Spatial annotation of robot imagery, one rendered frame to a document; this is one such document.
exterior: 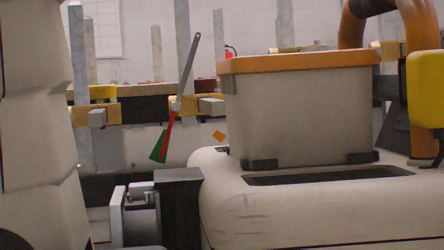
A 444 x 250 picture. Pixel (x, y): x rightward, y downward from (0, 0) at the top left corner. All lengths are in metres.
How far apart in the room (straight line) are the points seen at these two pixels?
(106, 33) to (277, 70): 8.38
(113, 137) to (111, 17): 6.97
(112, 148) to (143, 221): 1.38
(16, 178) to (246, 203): 0.26
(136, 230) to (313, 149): 0.21
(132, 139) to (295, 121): 1.22
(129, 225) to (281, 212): 0.25
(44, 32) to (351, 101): 0.32
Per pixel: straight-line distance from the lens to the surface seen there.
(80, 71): 2.07
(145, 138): 2.06
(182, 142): 2.06
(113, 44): 9.21
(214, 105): 1.74
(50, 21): 0.91
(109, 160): 2.29
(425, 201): 0.74
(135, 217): 0.92
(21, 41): 0.91
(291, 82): 0.86
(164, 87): 2.22
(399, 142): 1.03
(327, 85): 0.87
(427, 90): 0.79
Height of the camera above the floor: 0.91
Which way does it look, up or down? 3 degrees down
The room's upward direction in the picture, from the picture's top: 4 degrees counter-clockwise
